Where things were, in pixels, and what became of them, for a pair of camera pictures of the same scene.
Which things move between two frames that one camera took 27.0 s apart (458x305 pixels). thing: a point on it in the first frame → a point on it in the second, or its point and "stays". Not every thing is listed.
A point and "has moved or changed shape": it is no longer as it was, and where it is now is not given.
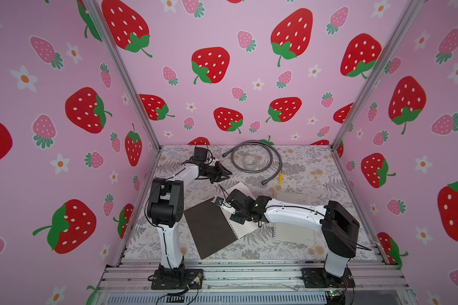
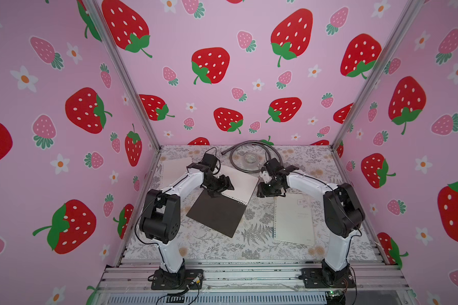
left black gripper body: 211,177 → 217,185
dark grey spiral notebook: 210,227 has moved or changed shape
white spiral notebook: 291,233 stays
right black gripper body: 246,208 → 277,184
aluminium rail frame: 253,281 stays
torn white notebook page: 242,187 → 173,169
